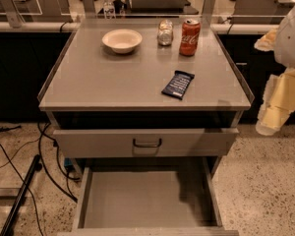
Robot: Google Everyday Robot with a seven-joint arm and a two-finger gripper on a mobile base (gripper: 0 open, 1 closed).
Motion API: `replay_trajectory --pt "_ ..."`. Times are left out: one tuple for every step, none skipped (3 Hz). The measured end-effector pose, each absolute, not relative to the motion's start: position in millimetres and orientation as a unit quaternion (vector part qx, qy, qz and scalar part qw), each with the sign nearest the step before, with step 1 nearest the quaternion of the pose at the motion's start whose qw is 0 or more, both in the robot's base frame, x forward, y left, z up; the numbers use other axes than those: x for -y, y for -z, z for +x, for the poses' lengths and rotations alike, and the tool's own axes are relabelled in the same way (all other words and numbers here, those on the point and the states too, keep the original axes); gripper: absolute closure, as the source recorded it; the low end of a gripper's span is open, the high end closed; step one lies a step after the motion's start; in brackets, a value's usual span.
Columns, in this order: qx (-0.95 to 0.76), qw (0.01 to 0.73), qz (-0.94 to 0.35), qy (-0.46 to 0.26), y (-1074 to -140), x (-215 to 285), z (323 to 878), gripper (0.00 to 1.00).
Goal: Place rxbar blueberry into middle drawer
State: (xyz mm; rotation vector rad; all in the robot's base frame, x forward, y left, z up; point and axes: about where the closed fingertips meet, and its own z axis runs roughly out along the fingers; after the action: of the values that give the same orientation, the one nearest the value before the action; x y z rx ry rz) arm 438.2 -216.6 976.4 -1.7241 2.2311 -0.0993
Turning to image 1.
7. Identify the grey top drawer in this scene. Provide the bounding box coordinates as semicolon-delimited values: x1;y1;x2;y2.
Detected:
53;128;239;158

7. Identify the grey drawer cabinet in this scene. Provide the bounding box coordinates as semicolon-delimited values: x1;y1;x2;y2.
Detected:
37;18;256;236

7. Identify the black drawer handle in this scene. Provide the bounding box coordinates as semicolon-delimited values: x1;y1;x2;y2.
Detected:
133;139;162;148

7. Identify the white horizontal rail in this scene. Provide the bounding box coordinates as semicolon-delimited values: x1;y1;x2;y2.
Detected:
0;22;277;34

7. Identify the red coca-cola can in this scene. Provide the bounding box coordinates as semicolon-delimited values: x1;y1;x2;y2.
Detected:
179;19;201;56

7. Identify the black bar on floor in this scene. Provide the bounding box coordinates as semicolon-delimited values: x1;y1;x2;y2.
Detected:
0;154;40;236

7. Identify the open grey middle drawer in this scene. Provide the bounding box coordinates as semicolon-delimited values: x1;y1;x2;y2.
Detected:
57;166;239;236

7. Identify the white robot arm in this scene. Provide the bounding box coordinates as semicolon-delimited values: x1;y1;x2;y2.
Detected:
255;6;295;136

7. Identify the clear glass jar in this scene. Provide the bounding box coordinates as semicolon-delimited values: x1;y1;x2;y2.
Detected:
157;20;173;46

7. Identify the blue rxbar blueberry bar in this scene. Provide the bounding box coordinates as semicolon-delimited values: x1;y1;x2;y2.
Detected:
161;70;195;100

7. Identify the black floor cable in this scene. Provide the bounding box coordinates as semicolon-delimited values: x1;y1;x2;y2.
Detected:
0;121;82;236

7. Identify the white paper bowl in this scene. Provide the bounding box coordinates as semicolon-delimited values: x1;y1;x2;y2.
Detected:
102;29;143;54

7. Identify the clear water bottle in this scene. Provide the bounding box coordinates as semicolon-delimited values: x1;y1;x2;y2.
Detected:
103;0;116;19

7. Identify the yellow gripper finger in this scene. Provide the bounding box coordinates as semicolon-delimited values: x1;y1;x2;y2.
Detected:
254;29;277;52
256;68;295;136

